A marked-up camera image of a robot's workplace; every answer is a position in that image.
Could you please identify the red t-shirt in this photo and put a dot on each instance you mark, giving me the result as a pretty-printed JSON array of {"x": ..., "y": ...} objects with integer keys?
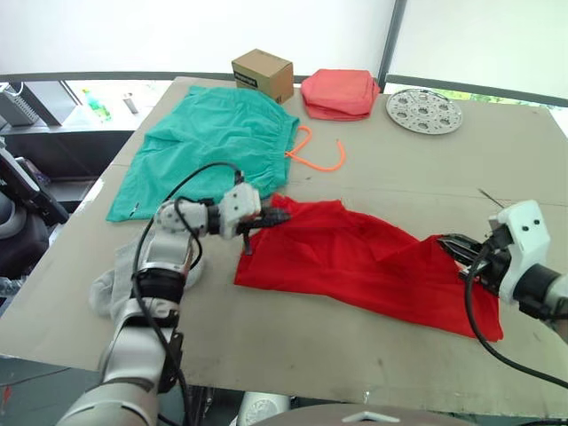
[{"x": 355, "y": 266}]

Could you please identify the green shorts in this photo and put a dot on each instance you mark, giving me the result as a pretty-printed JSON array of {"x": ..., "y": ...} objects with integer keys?
[{"x": 199, "y": 142}]

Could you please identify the folded coral cloth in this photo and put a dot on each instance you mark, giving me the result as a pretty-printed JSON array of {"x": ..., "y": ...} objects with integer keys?
[{"x": 337, "y": 93}]

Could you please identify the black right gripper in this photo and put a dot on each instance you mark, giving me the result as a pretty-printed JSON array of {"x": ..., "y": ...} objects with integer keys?
[{"x": 488, "y": 264}]

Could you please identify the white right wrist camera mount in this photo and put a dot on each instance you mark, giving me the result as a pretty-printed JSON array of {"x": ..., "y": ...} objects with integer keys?
[{"x": 526, "y": 239}]

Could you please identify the round perforated metal plate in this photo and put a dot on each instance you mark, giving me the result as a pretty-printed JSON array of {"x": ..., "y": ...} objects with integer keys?
[{"x": 412, "y": 126}]

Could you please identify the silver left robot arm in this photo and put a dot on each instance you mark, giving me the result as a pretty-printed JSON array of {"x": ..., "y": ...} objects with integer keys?
[{"x": 133, "y": 355}]

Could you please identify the black side counter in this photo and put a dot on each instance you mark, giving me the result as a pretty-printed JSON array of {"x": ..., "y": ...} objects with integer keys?
[{"x": 66, "y": 151}]

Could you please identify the black and grey chair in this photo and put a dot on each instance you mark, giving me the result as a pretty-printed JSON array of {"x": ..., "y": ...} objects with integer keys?
[{"x": 22, "y": 231}]

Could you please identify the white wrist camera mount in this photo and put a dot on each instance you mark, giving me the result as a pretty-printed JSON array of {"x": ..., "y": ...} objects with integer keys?
[
  {"x": 526, "y": 239},
  {"x": 239, "y": 204}
]

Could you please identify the grey metal appliance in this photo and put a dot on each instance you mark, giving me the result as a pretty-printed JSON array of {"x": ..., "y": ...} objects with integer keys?
[{"x": 26, "y": 106}]

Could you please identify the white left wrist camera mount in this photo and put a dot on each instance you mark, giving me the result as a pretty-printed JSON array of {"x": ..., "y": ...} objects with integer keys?
[{"x": 239, "y": 204}]

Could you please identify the white rounded shape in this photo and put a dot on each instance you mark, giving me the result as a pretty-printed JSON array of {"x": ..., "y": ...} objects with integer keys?
[{"x": 264, "y": 410}]

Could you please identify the brown cardboard box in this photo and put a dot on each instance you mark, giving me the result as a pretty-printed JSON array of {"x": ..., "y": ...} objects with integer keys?
[{"x": 262, "y": 71}]

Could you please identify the grey sock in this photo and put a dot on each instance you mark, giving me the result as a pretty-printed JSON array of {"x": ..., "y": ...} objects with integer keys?
[
  {"x": 128, "y": 255},
  {"x": 104, "y": 293}
]

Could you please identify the small metal cup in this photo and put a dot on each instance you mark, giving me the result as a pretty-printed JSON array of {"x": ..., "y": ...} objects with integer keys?
[{"x": 131, "y": 104}]

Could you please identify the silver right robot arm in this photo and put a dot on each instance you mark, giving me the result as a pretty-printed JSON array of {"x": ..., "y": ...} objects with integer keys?
[{"x": 539, "y": 288}]

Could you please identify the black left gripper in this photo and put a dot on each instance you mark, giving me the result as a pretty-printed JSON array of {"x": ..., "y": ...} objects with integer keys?
[{"x": 252, "y": 224}]

